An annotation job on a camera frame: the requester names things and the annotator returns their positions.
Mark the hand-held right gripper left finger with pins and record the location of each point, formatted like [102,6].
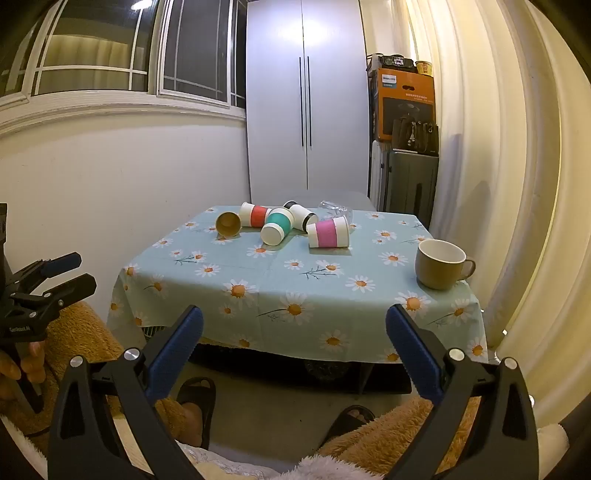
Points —
[178,350]

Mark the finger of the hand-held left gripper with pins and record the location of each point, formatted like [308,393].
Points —
[60,264]
[69,288]

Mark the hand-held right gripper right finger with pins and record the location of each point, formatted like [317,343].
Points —
[415,355]

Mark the brown paper cup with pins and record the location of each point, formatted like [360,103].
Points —
[227,224]

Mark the pink band paper cup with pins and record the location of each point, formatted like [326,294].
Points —
[328,232]

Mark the red band paper cup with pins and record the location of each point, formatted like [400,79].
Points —
[258,215]

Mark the teal band paper cup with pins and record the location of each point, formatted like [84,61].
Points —
[278,225]

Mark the clear plastic cup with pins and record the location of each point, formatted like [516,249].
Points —
[339,211]

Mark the black band paper cup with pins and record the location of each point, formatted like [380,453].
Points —
[304,217]

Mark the yellow patterned cup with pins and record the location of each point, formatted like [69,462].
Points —
[423,67]

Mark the person's left hand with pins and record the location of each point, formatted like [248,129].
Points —
[31,365]

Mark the person's left leg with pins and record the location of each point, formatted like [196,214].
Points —
[78,332]

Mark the person's leg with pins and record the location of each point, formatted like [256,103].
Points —
[78,332]
[392,441]

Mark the black slipper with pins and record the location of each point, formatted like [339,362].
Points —
[353,417]
[203,392]

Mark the olive ceramic mug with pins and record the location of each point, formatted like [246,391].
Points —
[436,270]

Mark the person's right leg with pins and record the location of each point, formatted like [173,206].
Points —
[392,441]

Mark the daisy print tablecloth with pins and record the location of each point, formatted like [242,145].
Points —
[286,277]

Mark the white fluffy cloth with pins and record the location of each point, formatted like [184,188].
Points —
[277,468]

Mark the grey suitcase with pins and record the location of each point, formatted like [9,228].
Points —
[411,184]

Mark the cream curtain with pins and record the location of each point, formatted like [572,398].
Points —
[508,161]

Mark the black handbag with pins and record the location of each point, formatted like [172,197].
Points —
[415,136]

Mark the orange cardboard box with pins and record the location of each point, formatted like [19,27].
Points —
[406,94]

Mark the white wardrobe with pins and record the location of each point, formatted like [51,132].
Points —
[286,101]

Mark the black bag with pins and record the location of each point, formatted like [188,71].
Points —
[392,62]

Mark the white frame window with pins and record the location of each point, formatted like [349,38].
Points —
[120,55]

